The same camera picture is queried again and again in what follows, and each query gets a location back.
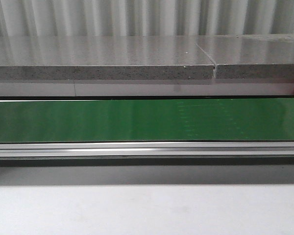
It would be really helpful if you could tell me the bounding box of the green conveyor belt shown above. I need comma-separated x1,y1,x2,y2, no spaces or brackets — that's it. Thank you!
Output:
0,98,294,143

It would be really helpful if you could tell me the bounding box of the grey stone countertop slab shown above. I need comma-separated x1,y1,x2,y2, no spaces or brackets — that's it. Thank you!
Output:
0,34,294,82

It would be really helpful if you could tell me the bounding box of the white pleated curtain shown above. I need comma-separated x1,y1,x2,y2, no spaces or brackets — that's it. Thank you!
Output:
0,0,294,36

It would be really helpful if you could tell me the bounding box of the aluminium conveyor frame rail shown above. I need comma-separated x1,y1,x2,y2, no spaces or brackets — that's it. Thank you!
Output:
0,141,294,167

